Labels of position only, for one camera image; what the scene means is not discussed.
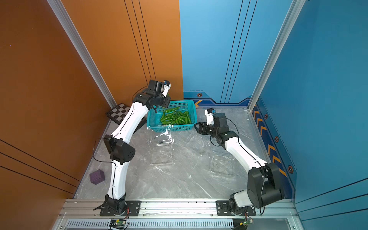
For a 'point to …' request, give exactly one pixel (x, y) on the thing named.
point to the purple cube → (97, 177)
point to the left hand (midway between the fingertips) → (168, 96)
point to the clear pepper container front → (161, 151)
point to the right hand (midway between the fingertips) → (198, 125)
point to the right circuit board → (246, 222)
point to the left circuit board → (119, 223)
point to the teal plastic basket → (154, 124)
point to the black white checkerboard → (118, 113)
